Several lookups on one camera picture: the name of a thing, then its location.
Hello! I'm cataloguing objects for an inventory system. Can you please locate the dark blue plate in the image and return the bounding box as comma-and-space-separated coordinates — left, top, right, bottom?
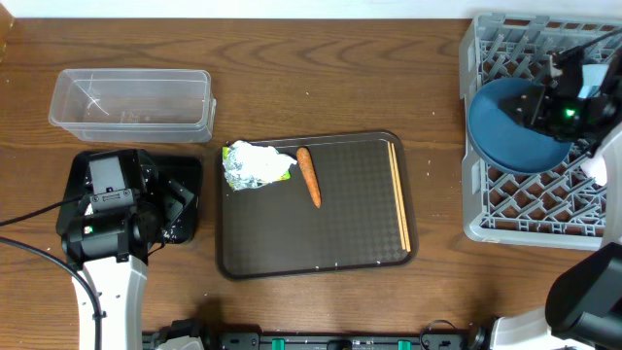
466, 78, 571, 175

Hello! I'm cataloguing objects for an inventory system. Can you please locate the white pink cup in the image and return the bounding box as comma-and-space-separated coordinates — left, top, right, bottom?
580, 157, 607, 186

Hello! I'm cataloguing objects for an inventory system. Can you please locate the orange carrot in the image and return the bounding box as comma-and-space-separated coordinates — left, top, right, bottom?
296, 148, 322, 208

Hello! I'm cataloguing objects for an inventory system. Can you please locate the light blue small bowl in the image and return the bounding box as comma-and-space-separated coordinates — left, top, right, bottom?
578, 64, 608, 99

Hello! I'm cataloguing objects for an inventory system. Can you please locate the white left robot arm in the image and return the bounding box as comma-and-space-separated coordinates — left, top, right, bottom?
56, 149, 203, 349

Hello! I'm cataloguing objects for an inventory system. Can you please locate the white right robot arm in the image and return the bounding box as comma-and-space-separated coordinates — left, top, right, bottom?
467, 47, 621, 349

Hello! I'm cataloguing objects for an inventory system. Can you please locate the black waste tray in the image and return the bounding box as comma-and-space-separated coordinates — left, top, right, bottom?
63, 149, 203, 244

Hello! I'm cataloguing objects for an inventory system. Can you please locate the grey dishwasher rack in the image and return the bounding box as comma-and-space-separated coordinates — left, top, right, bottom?
459, 13, 621, 251

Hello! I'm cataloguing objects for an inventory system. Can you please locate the clear plastic bin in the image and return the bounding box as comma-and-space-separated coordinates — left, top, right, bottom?
49, 68, 217, 143

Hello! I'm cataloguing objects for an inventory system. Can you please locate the crumpled foil wrapper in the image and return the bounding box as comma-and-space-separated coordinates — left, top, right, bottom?
222, 140, 297, 192

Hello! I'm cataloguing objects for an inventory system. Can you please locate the dark brown serving tray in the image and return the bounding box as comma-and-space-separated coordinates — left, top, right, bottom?
216, 130, 418, 280

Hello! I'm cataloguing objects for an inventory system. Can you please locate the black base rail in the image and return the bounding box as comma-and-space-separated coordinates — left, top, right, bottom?
141, 319, 490, 350

